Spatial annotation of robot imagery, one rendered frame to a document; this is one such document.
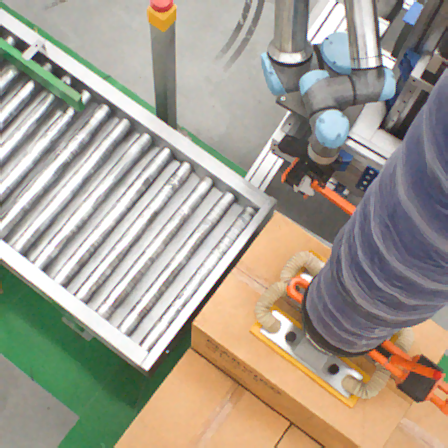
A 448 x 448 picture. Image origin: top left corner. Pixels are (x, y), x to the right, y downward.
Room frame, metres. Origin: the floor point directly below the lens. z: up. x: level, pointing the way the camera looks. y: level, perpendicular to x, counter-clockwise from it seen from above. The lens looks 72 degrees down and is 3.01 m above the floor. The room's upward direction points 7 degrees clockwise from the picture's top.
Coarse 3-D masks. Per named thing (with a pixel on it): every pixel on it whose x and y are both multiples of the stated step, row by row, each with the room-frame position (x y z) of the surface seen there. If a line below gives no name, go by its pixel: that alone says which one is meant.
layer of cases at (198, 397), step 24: (192, 360) 0.34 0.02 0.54; (168, 384) 0.26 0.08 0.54; (192, 384) 0.27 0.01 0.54; (216, 384) 0.28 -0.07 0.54; (240, 384) 0.29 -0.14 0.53; (144, 408) 0.18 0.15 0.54; (168, 408) 0.19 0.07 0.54; (192, 408) 0.20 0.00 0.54; (216, 408) 0.21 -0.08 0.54; (240, 408) 0.21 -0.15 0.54; (264, 408) 0.22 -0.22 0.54; (432, 408) 0.29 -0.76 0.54; (144, 432) 0.10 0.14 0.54; (168, 432) 0.11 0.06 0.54; (192, 432) 0.12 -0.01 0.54; (216, 432) 0.13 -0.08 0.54; (240, 432) 0.14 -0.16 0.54; (264, 432) 0.15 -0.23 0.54; (288, 432) 0.16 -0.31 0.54; (408, 432) 0.20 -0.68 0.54; (432, 432) 0.21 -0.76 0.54
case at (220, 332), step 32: (288, 224) 0.70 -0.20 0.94; (256, 256) 0.60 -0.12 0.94; (288, 256) 0.61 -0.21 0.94; (224, 288) 0.49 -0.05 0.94; (256, 288) 0.51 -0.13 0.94; (224, 320) 0.41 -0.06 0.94; (224, 352) 0.33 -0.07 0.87; (256, 352) 0.33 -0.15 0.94; (416, 352) 0.39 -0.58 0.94; (256, 384) 0.27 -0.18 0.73; (288, 384) 0.26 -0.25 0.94; (288, 416) 0.21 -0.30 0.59; (320, 416) 0.19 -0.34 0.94; (352, 416) 0.20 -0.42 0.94; (384, 416) 0.21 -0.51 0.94
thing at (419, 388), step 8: (416, 360) 0.34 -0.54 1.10; (424, 360) 0.34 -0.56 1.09; (432, 368) 0.32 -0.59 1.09; (440, 368) 0.32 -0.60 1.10; (408, 376) 0.30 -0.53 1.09; (416, 376) 0.30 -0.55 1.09; (424, 376) 0.30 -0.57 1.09; (400, 384) 0.27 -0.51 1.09; (408, 384) 0.28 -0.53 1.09; (416, 384) 0.28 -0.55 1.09; (424, 384) 0.28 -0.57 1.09; (432, 384) 0.28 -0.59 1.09; (408, 392) 0.26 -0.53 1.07; (416, 392) 0.26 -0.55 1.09; (424, 392) 0.26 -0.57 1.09; (432, 392) 0.26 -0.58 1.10; (416, 400) 0.24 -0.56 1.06; (424, 400) 0.24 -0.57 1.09
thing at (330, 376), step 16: (256, 320) 0.41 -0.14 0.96; (288, 320) 0.42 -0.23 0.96; (256, 336) 0.37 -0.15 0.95; (272, 336) 0.38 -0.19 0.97; (288, 336) 0.38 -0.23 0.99; (304, 336) 0.39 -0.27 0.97; (288, 352) 0.34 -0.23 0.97; (304, 368) 0.30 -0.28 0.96; (336, 368) 0.31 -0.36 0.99; (352, 368) 0.32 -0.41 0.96; (320, 384) 0.27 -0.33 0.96; (336, 384) 0.27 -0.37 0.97; (352, 400) 0.23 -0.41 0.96
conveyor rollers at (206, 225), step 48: (48, 96) 1.19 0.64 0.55; (0, 144) 0.99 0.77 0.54; (48, 144) 1.02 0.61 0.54; (144, 144) 1.06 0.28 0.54; (0, 192) 0.82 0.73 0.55; (96, 192) 0.86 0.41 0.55; (192, 192) 0.91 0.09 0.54; (96, 240) 0.69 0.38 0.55; (192, 240) 0.74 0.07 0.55; (96, 288) 0.54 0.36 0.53; (192, 288) 0.58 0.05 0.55; (144, 336) 0.40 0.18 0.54
